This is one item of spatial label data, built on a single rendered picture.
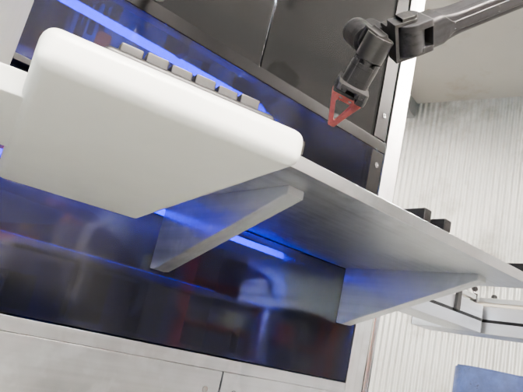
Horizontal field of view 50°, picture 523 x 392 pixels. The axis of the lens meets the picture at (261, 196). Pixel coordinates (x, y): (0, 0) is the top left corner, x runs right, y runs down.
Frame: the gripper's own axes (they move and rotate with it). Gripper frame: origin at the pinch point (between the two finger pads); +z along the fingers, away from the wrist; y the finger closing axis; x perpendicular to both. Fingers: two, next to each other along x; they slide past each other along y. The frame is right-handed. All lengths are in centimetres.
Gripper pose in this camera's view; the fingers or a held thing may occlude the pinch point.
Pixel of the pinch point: (332, 121)
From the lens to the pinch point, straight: 118.3
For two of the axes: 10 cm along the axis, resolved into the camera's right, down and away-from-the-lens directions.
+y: -1.5, 4.2, -9.0
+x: 8.9, 4.5, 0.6
